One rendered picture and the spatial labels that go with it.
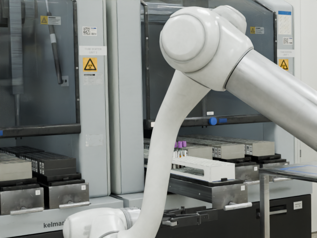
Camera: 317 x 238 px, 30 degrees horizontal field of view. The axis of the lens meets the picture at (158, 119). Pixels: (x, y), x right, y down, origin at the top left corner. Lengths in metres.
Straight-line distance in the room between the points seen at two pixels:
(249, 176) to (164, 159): 0.91
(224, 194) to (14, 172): 0.66
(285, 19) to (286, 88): 1.34
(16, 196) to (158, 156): 0.60
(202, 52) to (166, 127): 0.32
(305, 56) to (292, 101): 2.94
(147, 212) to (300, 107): 0.45
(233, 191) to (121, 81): 0.56
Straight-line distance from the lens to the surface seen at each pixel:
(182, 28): 1.17
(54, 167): 1.98
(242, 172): 2.26
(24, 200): 1.88
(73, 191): 1.93
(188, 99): 1.41
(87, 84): 2.02
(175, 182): 1.98
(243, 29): 1.39
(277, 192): 2.38
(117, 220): 1.53
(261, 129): 2.54
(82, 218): 1.52
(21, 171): 1.94
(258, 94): 1.19
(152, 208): 1.40
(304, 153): 4.12
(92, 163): 2.04
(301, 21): 4.11
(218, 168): 1.85
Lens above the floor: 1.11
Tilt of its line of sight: 3 degrees down
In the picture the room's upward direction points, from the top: 1 degrees counter-clockwise
